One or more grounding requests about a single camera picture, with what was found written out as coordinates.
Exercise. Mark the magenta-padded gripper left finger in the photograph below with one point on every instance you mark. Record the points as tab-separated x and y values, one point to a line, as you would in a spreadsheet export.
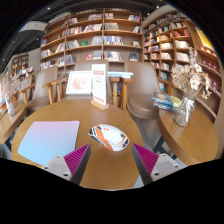
76	160

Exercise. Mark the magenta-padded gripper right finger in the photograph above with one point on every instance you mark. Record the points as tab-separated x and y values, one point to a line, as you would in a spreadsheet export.
148	160

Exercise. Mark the white orange patterned computer mouse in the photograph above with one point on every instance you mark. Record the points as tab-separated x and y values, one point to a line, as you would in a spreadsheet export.
110	136

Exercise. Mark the pink blue gradient mouse pad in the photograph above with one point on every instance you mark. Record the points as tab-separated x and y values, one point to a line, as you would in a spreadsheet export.
46	140

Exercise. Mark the round wooden side table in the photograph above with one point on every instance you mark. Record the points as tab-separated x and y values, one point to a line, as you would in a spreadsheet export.
190	140
10	123

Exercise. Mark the stack of colourful books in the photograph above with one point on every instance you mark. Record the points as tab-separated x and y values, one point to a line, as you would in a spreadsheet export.
165	101

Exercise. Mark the glass vase with beige flowers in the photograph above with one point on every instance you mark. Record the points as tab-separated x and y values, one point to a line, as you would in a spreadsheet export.
185	106

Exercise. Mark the white framed floral picture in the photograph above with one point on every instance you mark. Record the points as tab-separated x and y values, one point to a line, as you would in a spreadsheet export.
78	82

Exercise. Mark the white sign on wooden base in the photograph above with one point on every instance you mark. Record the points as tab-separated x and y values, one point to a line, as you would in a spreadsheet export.
99	85

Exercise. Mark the glass vase with pink flowers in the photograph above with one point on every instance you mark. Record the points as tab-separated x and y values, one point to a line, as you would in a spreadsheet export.
10	103

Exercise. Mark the stack of light blue books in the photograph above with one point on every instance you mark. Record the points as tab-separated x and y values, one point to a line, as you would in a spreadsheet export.
120	74

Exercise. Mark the small distant wooden bookshelf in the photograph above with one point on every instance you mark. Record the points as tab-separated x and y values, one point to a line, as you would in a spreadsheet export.
20	63

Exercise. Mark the large wooden bookshelf with books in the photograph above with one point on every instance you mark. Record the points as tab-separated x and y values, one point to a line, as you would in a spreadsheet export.
96	36

